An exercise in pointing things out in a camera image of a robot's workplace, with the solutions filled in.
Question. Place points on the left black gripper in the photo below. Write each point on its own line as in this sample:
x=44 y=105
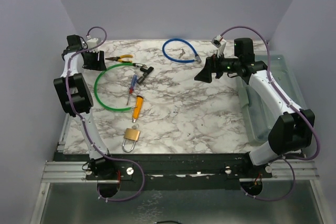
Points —
x=97 y=65

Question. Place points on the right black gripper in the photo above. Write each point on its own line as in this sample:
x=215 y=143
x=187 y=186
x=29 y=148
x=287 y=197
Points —
x=212 y=65

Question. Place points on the blue cable lock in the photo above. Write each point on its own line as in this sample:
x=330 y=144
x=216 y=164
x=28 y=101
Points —
x=193 y=51

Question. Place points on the green cable lock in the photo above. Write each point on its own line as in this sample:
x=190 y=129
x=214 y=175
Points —
x=111 y=89

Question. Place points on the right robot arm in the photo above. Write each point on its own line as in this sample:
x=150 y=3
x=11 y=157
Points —
x=293 y=127

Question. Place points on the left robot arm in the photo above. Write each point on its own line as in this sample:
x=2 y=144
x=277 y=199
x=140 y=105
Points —
x=76 y=100

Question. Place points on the blue red screwdriver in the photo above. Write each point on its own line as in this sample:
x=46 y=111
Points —
x=131 y=88

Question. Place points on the black T-shaped tool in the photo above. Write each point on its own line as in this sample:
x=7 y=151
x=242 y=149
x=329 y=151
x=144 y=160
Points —
x=146 y=72

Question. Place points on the orange utility knife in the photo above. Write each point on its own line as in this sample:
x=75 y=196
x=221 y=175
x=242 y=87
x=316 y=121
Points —
x=138 y=107

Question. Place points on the clear plastic bin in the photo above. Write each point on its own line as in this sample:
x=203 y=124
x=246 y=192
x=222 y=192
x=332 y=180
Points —
x=261 y=104

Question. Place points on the brass padlock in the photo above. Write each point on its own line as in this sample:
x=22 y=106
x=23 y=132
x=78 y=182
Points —
x=130 y=138

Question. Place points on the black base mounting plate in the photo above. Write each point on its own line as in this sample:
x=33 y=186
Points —
x=174 y=171

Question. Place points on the yellow handled pliers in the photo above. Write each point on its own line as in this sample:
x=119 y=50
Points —
x=121 y=59

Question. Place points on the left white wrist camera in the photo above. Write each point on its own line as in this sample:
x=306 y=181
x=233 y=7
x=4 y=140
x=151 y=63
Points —
x=92 y=45

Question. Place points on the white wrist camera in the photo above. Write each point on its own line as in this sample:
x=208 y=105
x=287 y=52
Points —
x=220 y=43
x=92 y=45

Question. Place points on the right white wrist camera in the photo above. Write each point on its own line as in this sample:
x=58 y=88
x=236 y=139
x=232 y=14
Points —
x=220 y=43

